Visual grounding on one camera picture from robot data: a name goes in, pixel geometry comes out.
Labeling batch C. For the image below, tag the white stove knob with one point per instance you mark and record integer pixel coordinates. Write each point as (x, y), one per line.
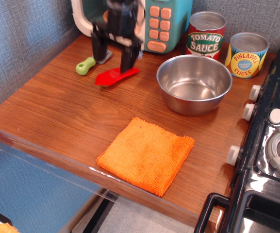
(248, 111)
(254, 93)
(233, 155)

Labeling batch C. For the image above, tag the tomato sauce can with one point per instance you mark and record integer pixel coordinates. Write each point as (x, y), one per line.
(205, 34)

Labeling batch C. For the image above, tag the green handled grey spatula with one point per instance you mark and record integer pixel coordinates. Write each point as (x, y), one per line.
(83, 67)

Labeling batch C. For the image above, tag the white stove knob lower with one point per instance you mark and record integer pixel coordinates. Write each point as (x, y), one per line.
(233, 155)

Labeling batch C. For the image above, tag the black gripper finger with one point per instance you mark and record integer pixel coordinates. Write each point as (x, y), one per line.
(100, 42)
(129, 55)

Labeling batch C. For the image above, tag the orange folded cloth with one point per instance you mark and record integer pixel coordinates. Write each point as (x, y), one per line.
(146, 156)

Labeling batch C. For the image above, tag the red chili pepper toy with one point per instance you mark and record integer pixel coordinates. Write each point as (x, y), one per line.
(113, 76)

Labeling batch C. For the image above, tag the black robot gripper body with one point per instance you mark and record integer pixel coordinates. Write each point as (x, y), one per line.
(121, 21)

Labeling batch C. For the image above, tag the black toy stove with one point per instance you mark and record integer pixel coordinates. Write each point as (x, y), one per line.
(254, 203)

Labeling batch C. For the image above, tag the steel pot bowl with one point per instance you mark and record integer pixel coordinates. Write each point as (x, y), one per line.
(193, 85)

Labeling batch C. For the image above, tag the white stove knob upper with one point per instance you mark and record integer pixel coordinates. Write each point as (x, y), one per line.
(254, 93)

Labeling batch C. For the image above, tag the white stove knob middle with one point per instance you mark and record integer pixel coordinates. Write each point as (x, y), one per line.
(248, 111)

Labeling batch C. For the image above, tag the pineapple slices can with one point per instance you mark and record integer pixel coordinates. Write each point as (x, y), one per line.
(246, 54)

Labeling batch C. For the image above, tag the teal toy microwave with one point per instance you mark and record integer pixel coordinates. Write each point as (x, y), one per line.
(160, 23)

